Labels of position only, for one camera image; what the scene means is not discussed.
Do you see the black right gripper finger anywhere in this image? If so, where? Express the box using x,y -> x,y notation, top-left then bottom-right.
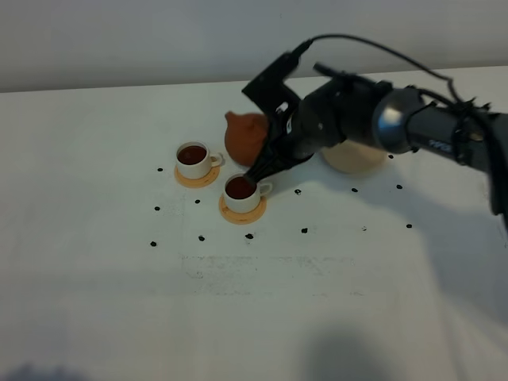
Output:
244,140 -> 314,185

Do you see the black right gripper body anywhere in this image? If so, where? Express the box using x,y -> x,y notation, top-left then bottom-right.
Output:
271,63 -> 393,161

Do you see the brown clay teapot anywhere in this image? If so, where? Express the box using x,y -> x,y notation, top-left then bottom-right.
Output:
225,111 -> 269,167

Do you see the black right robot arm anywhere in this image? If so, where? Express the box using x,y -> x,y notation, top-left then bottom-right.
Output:
242,64 -> 507,217

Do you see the white teapot saucer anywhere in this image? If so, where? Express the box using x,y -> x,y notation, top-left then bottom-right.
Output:
321,140 -> 387,175

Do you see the white teacup near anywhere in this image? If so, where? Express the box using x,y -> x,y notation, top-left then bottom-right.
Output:
223,174 -> 273,214

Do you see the white teacup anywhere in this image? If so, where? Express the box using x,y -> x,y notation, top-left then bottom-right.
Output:
223,174 -> 273,214
176,141 -> 224,180

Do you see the orange coaster near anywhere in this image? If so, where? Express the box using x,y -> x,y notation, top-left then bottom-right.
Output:
218,195 -> 267,225

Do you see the orange coaster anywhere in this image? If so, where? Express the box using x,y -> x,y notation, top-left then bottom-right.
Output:
174,164 -> 220,188
218,195 -> 267,225

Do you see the white teacup far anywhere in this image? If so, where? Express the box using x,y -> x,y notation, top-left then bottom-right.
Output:
176,141 -> 224,180

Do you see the orange coaster far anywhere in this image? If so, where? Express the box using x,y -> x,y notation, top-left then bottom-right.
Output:
174,164 -> 220,188

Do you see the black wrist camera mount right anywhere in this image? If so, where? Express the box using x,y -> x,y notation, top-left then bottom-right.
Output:
242,52 -> 301,119

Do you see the black camera cable right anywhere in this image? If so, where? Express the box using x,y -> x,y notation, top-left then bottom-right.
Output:
291,34 -> 493,116

